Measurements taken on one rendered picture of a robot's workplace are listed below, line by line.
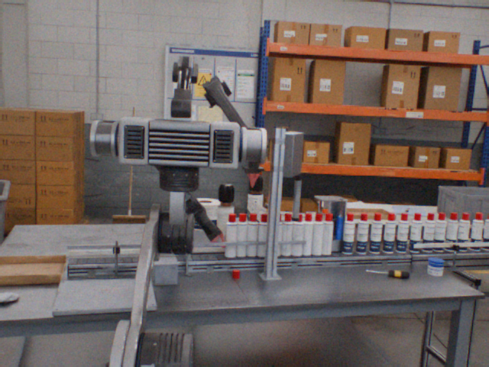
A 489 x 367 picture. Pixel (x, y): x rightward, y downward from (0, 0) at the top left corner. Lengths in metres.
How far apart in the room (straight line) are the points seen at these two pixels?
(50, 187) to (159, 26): 2.53
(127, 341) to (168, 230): 0.48
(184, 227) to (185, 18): 5.27
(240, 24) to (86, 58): 1.99
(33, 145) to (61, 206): 0.67
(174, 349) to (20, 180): 4.43
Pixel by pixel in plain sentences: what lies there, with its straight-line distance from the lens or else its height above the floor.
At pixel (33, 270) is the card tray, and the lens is 2.42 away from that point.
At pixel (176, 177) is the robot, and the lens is 1.72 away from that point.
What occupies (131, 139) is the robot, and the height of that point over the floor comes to 1.46.
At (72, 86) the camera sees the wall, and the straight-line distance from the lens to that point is 7.00.
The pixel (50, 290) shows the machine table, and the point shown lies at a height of 0.83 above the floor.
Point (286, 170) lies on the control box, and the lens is 2.22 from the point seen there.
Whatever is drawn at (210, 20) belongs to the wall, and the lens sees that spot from 6.83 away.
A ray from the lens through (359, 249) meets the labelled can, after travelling 2.63.
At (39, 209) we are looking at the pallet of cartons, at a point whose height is 0.39.
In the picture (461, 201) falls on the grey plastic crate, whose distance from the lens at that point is 4.05.
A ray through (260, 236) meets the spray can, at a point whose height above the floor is 0.98.
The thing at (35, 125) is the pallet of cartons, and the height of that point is 1.24.
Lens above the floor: 1.60
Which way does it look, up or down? 9 degrees down
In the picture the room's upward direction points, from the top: 3 degrees clockwise
